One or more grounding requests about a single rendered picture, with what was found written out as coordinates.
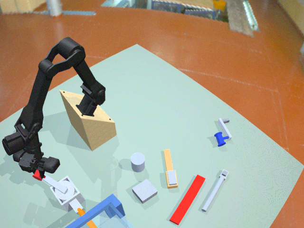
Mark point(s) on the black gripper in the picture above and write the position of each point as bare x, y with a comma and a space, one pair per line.
46, 164

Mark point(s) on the red flat bar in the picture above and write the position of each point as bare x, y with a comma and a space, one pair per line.
187, 200

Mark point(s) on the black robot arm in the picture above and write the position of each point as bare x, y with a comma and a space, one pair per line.
32, 114

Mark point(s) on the pale blue cylinder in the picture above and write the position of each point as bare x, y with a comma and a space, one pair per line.
137, 162

